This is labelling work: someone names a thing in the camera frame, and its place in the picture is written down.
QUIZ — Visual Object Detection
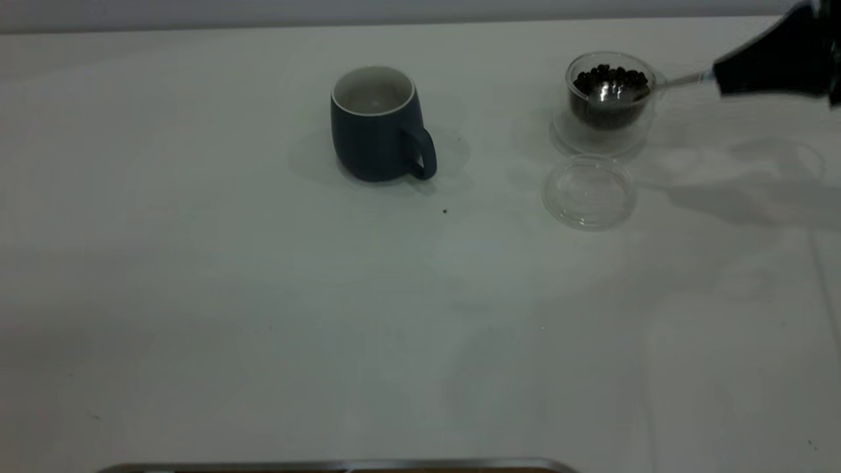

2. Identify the pile of coffee beans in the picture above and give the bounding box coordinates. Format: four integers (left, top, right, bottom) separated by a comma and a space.
570, 64, 651, 129

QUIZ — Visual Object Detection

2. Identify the clear glass saucer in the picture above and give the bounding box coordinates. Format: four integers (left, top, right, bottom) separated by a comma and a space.
542, 154, 637, 231

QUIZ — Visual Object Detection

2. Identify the dark blue-grey ceramic mug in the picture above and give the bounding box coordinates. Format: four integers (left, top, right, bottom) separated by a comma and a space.
330, 64, 438, 183

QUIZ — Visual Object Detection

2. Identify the clear double-walled glass cup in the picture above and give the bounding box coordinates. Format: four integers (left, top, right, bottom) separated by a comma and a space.
552, 51, 668, 159

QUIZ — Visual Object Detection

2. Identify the metal spoon light blue handle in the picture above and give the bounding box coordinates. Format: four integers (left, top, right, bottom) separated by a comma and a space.
587, 70, 718, 108

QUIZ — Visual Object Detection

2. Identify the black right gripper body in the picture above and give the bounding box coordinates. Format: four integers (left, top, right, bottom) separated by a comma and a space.
805, 0, 841, 107

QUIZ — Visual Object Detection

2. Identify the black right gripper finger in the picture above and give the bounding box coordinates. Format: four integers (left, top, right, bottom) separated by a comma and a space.
713, 5, 830, 99

